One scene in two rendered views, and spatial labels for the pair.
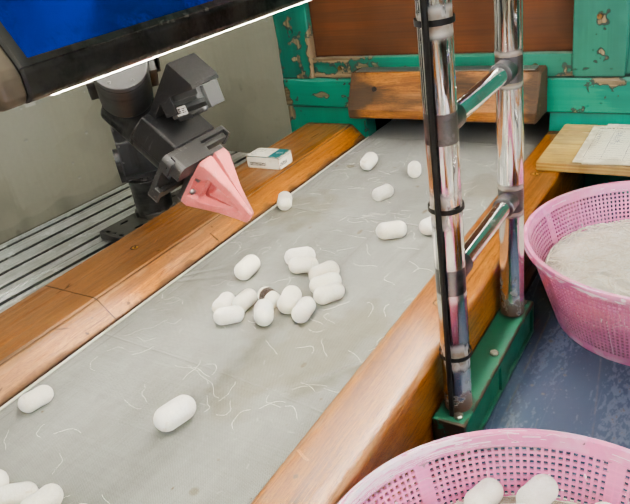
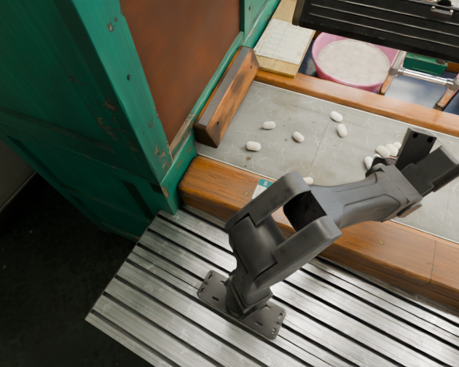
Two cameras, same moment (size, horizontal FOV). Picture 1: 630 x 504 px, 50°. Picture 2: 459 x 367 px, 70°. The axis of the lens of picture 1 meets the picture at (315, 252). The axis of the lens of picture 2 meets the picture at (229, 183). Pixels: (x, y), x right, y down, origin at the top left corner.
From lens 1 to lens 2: 1.21 m
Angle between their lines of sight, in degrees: 70
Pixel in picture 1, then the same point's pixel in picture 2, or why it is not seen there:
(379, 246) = (349, 137)
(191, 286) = not seen: hidden behind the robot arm
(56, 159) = not seen: outside the picture
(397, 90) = (224, 111)
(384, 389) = not seen: outside the picture
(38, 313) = (456, 266)
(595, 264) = (352, 77)
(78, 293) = (433, 253)
